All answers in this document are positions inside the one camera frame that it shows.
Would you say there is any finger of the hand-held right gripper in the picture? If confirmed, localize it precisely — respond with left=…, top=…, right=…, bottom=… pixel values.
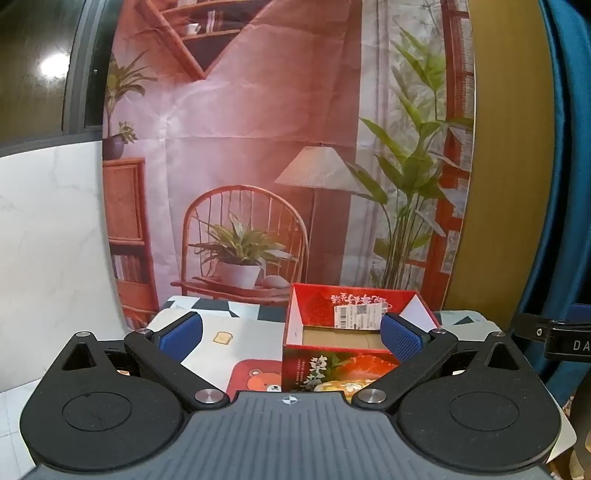
left=510, top=313, right=555, bottom=345

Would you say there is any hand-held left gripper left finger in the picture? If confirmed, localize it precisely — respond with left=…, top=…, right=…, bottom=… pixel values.
left=58, top=311, right=232, bottom=411

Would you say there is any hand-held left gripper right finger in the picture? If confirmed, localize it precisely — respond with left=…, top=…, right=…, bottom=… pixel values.
left=352, top=313, right=528, bottom=411

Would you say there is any red cardboard box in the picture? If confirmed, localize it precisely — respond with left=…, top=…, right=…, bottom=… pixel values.
left=281, top=282, right=441, bottom=394

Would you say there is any cartoon printed tablecloth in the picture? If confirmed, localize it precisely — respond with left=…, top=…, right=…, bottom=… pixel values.
left=152, top=295, right=505, bottom=394

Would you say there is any blue curtain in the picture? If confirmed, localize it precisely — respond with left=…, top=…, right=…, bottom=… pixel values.
left=512, top=0, right=591, bottom=412

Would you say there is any printed room scene backdrop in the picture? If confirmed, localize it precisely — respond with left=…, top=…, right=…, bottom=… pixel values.
left=102, top=0, right=476, bottom=324

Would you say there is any dark framed window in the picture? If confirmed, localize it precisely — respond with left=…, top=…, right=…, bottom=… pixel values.
left=0, top=0, right=118, bottom=155

